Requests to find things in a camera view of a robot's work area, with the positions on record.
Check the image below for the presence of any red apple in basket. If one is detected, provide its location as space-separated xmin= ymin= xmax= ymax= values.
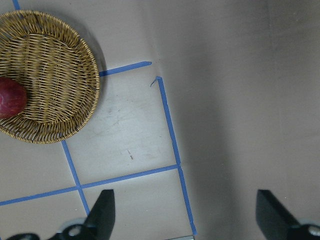
xmin=0 ymin=77 xmax=27 ymax=119

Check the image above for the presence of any wicker basket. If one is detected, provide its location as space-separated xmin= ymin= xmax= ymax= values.
xmin=0 ymin=10 xmax=100 ymax=144

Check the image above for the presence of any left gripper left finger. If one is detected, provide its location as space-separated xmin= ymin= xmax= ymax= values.
xmin=83 ymin=189 xmax=116 ymax=240

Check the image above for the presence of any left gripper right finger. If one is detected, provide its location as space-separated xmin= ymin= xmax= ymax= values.
xmin=255 ymin=189 xmax=300 ymax=240

